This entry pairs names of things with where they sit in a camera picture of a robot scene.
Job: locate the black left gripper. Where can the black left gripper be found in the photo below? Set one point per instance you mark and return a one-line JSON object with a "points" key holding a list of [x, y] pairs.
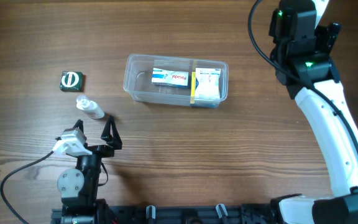
{"points": [[114, 141]]}

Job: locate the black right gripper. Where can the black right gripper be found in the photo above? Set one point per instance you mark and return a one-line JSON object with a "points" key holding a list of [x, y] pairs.
{"points": [[325, 37]]}

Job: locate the green Zam-Buk box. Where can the green Zam-Buk box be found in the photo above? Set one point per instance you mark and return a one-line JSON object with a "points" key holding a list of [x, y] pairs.
{"points": [[72, 81]]}

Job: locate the white Panadol box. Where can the white Panadol box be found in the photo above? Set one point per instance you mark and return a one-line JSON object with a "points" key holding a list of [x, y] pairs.
{"points": [[170, 78]]}

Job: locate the white medicine box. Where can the white medicine box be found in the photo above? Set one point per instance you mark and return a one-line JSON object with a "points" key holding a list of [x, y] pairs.
{"points": [[207, 83]]}

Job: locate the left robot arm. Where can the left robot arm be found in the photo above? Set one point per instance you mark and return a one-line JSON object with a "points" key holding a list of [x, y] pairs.
{"points": [[79, 186]]}

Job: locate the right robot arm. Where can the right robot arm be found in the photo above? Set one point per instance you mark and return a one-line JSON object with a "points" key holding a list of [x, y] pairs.
{"points": [[301, 58]]}

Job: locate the clear plastic container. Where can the clear plastic container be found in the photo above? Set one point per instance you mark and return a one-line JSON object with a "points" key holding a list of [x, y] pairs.
{"points": [[138, 75]]}

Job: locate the blue VapoDrops box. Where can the blue VapoDrops box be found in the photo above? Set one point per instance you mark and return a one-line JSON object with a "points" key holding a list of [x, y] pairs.
{"points": [[202, 102]]}

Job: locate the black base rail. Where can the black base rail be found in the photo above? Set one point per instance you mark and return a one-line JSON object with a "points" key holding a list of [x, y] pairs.
{"points": [[220, 213]]}

